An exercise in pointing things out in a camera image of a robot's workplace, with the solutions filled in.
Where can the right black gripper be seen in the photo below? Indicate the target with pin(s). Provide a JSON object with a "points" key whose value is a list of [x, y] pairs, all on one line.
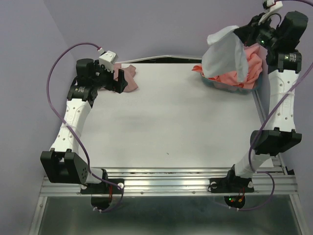
{"points": [[246, 33]]}

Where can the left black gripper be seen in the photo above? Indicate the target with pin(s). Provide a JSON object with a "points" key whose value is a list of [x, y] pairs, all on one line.
{"points": [[117, 86]]}

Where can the dusty pink skirt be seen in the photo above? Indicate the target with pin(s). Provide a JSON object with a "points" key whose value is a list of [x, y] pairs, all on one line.
{"points": [[129, 73]]}

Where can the white light blue cloth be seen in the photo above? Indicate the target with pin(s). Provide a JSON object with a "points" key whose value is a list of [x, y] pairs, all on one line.
{"points": [[225, 52]]}

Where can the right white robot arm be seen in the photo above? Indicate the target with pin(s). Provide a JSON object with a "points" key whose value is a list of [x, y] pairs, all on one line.
{"points": [[278, 132]]}

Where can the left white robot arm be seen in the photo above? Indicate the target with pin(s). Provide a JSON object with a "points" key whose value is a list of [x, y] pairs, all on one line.
{"points": [[62, 162]]}

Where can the coral orange skirt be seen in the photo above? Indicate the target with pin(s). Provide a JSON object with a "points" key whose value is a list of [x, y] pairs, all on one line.
{"points": [[243, 77]]}

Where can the light blue patterned bin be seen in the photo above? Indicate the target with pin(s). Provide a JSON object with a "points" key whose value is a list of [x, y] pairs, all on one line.
{"points": [[232, 89]]}

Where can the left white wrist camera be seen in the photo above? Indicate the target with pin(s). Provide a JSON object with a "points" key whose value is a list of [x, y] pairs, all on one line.
{"points": [[108, 58]]}

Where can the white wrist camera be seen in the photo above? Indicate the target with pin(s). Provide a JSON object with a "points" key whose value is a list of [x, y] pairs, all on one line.
{"points": [[270, 7], [108, 58]]}

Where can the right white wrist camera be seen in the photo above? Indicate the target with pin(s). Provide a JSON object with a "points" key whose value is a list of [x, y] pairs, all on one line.
{"points": [[270, 7]]}

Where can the aluminium rail frame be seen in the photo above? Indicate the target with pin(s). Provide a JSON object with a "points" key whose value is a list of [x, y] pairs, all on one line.
{"points": [[166, 146]]}

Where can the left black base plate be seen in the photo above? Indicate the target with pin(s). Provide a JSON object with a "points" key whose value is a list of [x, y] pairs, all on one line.
{"points": [[106, 196]]}

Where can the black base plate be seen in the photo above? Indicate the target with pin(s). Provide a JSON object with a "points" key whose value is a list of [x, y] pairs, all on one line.
{"points": [[106, 196], [235, 190]]}

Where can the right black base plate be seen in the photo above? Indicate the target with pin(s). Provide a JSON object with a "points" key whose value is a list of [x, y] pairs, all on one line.
{"points": [[235, 190]]}

